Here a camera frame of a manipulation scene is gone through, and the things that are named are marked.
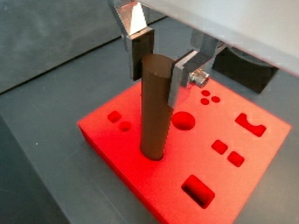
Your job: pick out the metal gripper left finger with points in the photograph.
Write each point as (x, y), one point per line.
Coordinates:
(137, 35)

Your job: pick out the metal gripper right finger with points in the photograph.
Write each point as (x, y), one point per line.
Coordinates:
(188, 72)

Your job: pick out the brown oval peg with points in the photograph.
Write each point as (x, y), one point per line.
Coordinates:
(154, 110)

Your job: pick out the black curved holder block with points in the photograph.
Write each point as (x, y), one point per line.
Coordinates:
(244, 69)

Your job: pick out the red shape-sorting block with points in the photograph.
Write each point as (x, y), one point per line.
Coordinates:
(221, 143)

